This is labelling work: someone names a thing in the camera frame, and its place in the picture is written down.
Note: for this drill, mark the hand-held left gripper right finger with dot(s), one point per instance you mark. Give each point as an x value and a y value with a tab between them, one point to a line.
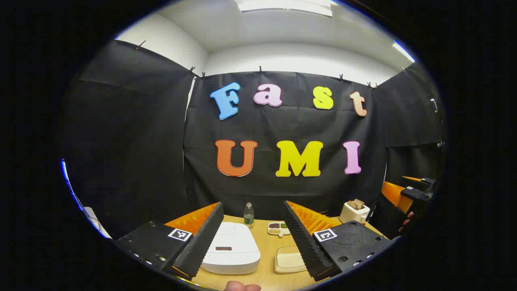
303	242

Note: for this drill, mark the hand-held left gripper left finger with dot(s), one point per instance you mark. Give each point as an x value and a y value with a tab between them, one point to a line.
202	242

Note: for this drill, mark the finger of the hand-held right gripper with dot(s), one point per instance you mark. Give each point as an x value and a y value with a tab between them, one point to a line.
418	195
426	181

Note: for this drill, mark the clear plastic rice box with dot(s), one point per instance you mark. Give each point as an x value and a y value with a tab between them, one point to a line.
288	260

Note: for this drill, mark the white rice cooker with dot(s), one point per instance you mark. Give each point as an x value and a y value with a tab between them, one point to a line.
238	258

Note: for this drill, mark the white compartment dish with beans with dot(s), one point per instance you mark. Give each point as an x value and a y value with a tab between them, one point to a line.
274	228

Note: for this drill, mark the clear water bottle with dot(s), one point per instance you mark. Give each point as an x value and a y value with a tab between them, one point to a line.
249	218

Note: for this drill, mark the white toaster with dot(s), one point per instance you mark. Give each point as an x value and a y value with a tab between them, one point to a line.
353	214

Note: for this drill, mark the toast slice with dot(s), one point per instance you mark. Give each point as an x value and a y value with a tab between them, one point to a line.
360	202
352	205

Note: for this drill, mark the ceiling light panel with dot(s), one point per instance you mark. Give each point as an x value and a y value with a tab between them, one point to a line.
404	51
282	6

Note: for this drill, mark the bright display screen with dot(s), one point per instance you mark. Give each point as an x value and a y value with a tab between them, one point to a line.
66	178

